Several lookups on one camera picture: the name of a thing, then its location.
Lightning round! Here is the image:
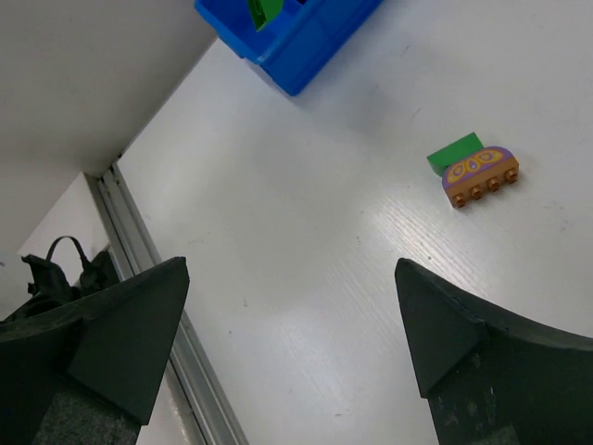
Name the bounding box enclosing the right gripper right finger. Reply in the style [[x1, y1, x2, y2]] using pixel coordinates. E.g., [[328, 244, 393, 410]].
[[395, 258, 592, 444]]

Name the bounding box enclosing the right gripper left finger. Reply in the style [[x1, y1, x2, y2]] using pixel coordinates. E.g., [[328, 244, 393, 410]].
[[1, 257, 188, 444]]

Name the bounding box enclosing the pink orange lego piece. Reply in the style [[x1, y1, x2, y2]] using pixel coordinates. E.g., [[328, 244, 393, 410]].
[[441, 146, 520, 209]]

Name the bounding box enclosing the green lego block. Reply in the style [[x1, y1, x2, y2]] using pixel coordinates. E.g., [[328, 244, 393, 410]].
[[247, 0, 284, 32], [427, 133, 484, 177]]

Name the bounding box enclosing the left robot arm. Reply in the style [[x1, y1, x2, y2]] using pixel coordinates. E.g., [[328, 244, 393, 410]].
[[1, 235, 120, 324]]

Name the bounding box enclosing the blue compartment bin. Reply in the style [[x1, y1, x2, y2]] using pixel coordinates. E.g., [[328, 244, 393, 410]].
[[195, 0, 381, 96]]

